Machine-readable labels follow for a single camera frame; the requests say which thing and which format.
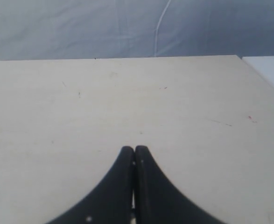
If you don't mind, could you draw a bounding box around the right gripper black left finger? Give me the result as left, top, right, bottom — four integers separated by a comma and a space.
49, 146, 134, 224

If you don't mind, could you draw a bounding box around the grey-blue backdrop cloth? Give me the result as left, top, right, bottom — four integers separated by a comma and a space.
0, 0, 274, 60

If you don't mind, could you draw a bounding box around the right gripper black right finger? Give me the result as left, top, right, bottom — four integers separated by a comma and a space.
135, 146, 222, 224

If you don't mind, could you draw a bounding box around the white surface beside table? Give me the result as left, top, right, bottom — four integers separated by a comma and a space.
242, 56, 274, 87

